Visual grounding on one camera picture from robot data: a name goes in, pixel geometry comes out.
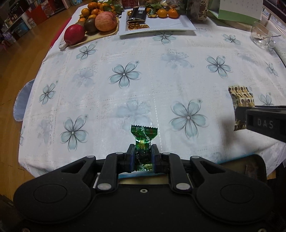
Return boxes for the metal spoon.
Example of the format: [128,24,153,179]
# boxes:
[255,34,281,42]

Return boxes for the brown printed container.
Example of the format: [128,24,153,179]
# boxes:
[186,0,209,22]

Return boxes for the brown patterned snack packet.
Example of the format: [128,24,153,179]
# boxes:
[228,85,255,131]

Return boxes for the dark brown round fruit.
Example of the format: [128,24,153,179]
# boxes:
[84,18,97,33]

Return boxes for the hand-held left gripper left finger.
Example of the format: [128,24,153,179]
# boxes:
[60,144,136,193]

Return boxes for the clear bag of nuts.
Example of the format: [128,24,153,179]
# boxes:
[143,0,186,9]

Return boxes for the black snack packet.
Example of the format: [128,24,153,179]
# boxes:
[126,7,147,23]

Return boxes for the green and white desk calendar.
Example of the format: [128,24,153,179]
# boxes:
[207,0,264,23]

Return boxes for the blue chair cushion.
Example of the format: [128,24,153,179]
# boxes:
[13,79,35,122]

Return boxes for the white rectangular plate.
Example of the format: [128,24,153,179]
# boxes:
[118,9,196,36]

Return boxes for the wooden fruit tray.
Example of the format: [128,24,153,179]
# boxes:
[58,17,119,50]

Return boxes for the glass bowl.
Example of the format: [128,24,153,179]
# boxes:
[250,22,277,49]

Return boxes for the cluttered storage shelves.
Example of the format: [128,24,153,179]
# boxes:
[0,0,75,46]

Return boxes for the pink striped apple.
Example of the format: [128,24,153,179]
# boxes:
[95,12,118,32]

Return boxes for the white floral tablecloth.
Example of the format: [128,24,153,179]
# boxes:
[17,4,286,179]

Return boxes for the dark red round fruit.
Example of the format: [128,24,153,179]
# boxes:
[64,24,86,45]

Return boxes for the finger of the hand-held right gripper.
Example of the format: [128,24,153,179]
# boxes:
[235,107,247,130]

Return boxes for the pile of tangerines with leaves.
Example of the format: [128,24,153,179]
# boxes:
[78,0,113,23]

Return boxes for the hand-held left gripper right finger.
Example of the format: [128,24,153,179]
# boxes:
[151,144,225,193]

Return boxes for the green foil candy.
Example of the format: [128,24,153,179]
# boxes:
[130,124,158,172]

